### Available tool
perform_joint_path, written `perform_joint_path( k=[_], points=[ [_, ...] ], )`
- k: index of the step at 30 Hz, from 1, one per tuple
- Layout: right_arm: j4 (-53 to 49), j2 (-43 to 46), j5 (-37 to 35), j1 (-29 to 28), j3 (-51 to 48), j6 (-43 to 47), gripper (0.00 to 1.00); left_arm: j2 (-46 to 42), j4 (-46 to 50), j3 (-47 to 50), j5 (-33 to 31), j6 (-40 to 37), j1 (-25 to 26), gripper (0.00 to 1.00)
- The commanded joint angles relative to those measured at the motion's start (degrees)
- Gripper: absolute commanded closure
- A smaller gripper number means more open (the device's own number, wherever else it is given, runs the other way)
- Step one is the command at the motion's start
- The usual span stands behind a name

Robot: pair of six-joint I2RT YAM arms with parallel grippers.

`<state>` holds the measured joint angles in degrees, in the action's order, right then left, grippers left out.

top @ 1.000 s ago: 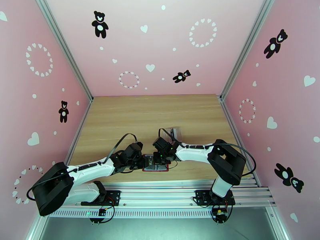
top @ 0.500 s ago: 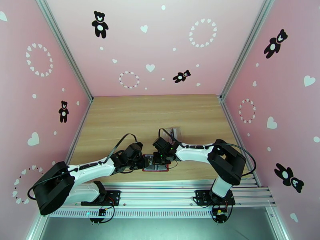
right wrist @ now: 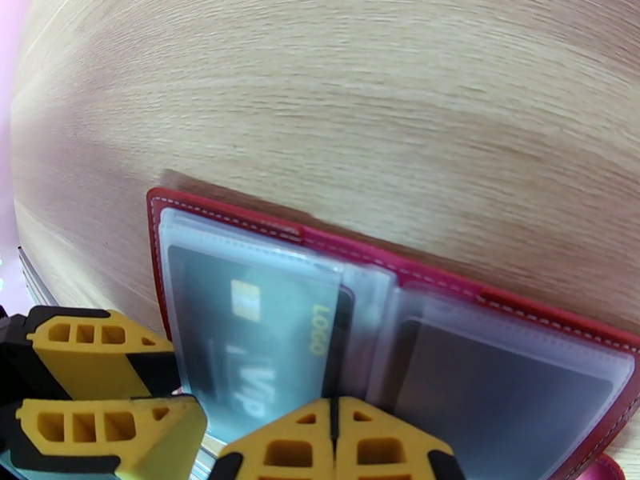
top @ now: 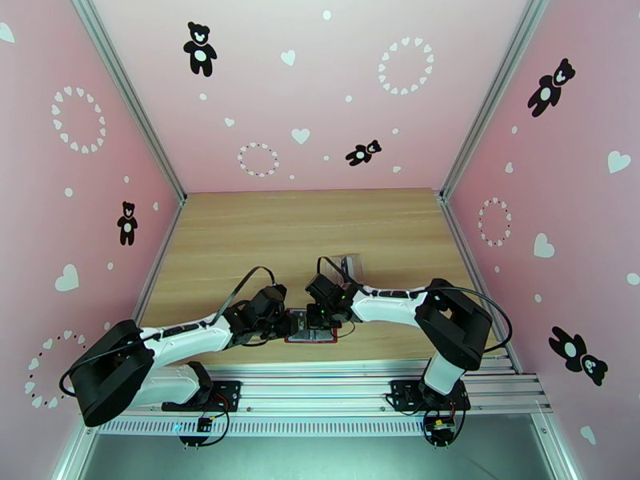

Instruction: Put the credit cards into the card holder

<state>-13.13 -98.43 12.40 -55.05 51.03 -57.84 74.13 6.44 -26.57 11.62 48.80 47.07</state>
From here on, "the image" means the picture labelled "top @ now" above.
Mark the red leather card holder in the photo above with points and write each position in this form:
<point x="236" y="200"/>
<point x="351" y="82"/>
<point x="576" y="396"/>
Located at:
<point x="315" y="336"/>

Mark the clear acrylic card stand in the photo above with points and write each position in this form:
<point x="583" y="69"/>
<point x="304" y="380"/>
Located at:
<point x="356" y="266"/>

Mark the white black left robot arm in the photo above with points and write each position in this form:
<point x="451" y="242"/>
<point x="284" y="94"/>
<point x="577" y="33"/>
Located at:
<point x="195" y="338"/>

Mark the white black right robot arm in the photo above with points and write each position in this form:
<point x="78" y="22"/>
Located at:
<point x="390" y="308"/>

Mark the small black controller board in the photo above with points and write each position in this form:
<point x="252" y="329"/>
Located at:
<point x="204" y="424"/>

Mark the controller board with yellow plug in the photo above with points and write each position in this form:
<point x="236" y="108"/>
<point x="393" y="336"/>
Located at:
<point x="440" y="427"/>

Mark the aluminium extrusion rail bed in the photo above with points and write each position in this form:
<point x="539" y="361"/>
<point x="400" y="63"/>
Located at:
<point x="320" y="393"/>

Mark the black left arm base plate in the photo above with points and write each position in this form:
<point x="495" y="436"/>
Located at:
<point x="230" y="391"/>

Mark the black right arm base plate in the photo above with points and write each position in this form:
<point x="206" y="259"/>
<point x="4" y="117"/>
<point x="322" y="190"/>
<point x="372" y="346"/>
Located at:
<point x="400" y="393"/>

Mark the aluminium table side rail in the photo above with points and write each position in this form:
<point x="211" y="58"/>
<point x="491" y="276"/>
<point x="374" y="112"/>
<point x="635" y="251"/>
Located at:
<point x="474" y="271"/>
<point x="151" y="283"/>

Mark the aluminium frame post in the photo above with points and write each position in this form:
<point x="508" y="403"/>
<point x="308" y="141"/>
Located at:
<point x="492" y="93"/>
<point x="134" y="101"/>

